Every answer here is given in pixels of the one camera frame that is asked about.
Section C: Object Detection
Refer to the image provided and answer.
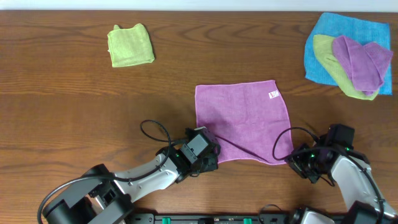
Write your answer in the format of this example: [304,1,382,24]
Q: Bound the purple cloth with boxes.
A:
[332,35,394,96]
[195,80,293,165]

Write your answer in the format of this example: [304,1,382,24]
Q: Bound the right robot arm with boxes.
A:
[284,144,397,223]

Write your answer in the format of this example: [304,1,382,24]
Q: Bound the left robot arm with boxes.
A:
[37,144,221,223]

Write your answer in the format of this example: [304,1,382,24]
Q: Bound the purple cloth in pile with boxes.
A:
[332,35,394,96]

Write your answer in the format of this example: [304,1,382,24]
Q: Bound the green cloth in pile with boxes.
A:
[313,34,379,101]

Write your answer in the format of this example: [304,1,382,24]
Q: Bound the folded green cloth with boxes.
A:
[107,23,155,68]

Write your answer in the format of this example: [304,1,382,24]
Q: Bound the blue cloth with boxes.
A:
[304,12,392,95]

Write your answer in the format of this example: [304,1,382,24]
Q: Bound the right black cable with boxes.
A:
[272,126,386,218]

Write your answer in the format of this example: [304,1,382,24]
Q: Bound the black cable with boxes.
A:
[272,126,386,218]
[37,119,187,224]

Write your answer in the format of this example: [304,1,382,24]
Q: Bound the left black cable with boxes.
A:
[37,119,187,224]

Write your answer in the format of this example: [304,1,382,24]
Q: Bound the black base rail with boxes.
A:
[125,205,303,224]

